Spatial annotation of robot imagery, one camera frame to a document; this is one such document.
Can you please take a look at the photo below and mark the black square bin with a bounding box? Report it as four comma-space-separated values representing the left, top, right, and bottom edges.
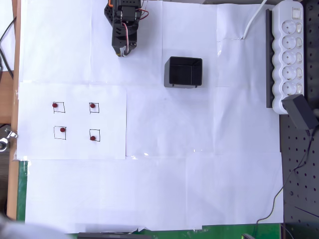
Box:
163, 56, 203, 88

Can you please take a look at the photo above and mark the paper sheet with drawn squares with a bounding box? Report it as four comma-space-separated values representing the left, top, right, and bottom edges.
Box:
16, 81, 128, 160

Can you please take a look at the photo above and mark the metal clamp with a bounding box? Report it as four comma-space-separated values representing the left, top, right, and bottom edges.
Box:
0, 128, 18, 151

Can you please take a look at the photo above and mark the large white paper covering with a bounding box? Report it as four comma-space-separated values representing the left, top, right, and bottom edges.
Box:
18, 0, 285, 235

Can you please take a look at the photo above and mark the white power strip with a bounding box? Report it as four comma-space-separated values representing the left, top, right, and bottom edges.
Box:
271, 0, 305, 115

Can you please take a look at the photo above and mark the green mat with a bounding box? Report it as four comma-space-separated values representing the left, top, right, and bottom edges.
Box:
16, 160, 282, 239

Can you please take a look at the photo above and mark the dark ribbed object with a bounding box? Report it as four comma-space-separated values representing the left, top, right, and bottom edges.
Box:
0, 150, 13, 212

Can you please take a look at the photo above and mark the black power adapter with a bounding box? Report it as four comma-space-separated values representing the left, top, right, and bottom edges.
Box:
281, 94, 319, 130

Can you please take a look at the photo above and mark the black flat device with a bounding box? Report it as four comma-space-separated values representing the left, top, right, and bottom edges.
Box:
77, 231, 153, 239

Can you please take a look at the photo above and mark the blurry grey object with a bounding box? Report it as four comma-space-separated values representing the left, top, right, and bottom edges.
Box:
0, 213, 67, 239

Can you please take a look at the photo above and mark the black pegboard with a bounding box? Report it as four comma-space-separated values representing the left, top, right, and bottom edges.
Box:
279, 0, 319, 239

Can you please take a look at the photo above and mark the arm servo cable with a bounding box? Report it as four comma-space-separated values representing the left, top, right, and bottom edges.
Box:
121, 7, 150, 57

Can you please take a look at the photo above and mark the white power cable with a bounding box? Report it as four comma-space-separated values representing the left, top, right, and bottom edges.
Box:
243, 0, 267, 40

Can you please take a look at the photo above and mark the thin black cable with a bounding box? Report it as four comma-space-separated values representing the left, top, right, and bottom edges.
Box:
254, 128, 316, 239

